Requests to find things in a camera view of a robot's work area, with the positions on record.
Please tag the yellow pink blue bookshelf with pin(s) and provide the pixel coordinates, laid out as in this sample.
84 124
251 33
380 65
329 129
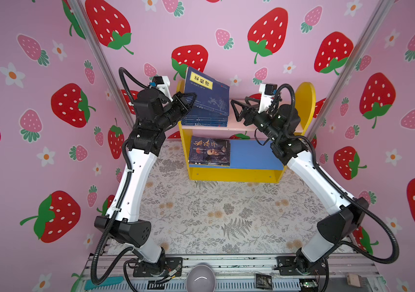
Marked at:
250 162

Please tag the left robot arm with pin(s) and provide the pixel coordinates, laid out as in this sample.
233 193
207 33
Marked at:
156 111

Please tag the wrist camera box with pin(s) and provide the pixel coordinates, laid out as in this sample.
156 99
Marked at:
267 91
162 83

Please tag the dark portrait cover book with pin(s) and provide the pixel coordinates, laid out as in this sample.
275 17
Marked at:
209 151

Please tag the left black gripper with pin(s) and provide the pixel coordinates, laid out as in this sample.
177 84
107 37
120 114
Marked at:
179 107

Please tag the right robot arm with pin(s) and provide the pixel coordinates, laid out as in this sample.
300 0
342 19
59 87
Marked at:
276 116

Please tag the teal handled tool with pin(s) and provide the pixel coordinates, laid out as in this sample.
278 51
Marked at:
110 281

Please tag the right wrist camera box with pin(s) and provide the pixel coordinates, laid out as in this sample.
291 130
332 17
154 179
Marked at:
267 91

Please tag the green circuit board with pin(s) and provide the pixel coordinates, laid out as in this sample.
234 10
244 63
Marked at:
308 285

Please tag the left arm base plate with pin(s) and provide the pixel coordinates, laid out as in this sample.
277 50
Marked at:
165 266

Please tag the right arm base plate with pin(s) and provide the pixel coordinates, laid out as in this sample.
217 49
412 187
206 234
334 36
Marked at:
297 266

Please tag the grey round bowl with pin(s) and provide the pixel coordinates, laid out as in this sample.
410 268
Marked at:
201 279

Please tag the small beige box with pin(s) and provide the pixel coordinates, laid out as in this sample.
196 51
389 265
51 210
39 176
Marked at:
354 280

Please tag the small black circuit board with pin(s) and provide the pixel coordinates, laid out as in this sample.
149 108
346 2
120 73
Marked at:
263 282

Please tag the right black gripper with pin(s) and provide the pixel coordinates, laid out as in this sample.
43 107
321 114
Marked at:
255 114

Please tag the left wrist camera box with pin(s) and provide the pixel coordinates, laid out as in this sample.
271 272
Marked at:
162 83

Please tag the navy book yellow label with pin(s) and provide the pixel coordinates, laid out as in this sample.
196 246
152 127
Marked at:
204 126

